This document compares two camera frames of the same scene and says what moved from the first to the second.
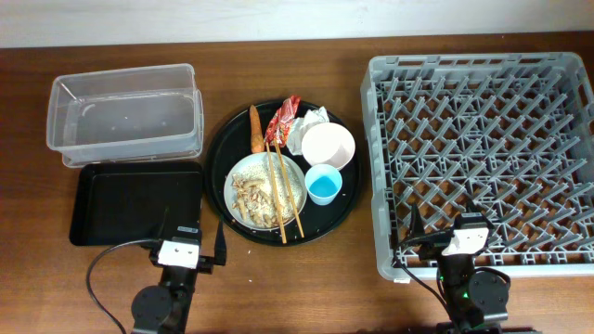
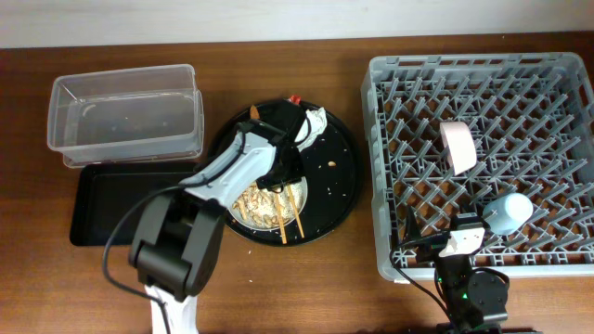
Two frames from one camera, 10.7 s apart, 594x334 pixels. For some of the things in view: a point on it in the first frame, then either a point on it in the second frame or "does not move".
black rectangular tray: [121, 201] does not move
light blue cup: [323, 183] -> [507, 213]
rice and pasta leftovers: [254, 196] does not move
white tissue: [299, 125] does not move
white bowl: [328, 144] -> [460, 143]
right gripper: [417, 227] does not move
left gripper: [204, 265] -> [297, 173]
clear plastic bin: [148, 113] does not move
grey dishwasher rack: [509, 135] does not move
